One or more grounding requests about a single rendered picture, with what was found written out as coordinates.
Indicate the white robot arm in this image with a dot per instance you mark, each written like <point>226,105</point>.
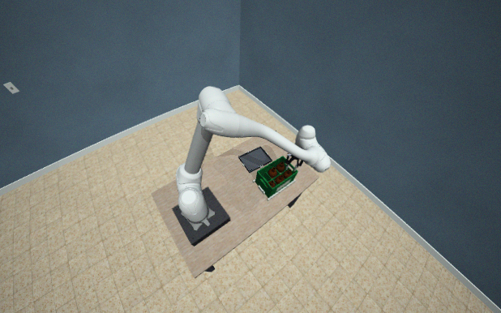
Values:
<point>221,119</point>

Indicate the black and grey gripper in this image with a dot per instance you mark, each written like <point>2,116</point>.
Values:
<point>291,159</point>

